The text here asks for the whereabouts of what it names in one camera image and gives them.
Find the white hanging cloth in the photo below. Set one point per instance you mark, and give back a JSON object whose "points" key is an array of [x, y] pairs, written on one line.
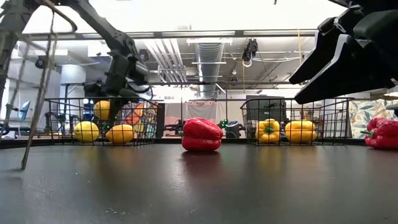
{"points": [[200, 112]]}

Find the silver ribbed air duct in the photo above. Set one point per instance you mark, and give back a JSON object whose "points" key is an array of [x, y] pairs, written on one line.
{"points": [[208, 62]]}

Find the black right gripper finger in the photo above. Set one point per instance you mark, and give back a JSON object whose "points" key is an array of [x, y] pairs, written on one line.
{"points": [[320, 53], [348, 77]]}

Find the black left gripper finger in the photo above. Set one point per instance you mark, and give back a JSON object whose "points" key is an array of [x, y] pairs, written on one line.
{"points": [[116, 109], [93, 90]]}

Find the colourful painted mural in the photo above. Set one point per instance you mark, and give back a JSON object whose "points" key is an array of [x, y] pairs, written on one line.
{"points": [[146, 118]]}

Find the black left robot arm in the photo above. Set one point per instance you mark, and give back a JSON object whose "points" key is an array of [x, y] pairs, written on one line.
{"points": [[102, 28]]}

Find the grey overhead frame bar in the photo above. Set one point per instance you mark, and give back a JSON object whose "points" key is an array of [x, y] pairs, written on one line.
{"points": [[202, 33]]}

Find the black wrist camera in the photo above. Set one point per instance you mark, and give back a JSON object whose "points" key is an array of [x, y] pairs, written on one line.
{"points": [[141, 73]]}

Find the orange-yellow lemon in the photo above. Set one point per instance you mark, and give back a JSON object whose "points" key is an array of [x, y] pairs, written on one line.
{"points": [[101, 110], [119, 134]]}

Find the black table frame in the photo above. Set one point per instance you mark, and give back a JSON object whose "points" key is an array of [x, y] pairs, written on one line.
{"points": [[171, 141]]}

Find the blue monitor screen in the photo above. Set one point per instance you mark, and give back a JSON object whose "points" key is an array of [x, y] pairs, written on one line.
{"points": [[25, 110]]}

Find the yellow bell pepper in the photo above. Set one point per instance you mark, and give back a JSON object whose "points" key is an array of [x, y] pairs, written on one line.
{"points": [[300, 132], [262, 137]]}

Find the leafy patterned wall panel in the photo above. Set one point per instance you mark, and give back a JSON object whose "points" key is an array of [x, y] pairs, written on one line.
{"points": [[362, 112]]}

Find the red bell pepper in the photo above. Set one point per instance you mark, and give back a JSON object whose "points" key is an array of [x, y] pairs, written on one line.
{"points": [[384, 135], [202, 133]]}

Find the black hanging camera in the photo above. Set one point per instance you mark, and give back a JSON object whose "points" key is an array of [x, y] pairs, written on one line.
{"points": [[250, 49]]}

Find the white ceiling light bar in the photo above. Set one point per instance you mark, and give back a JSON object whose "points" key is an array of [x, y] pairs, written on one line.
{"points": [[208, 40]]}

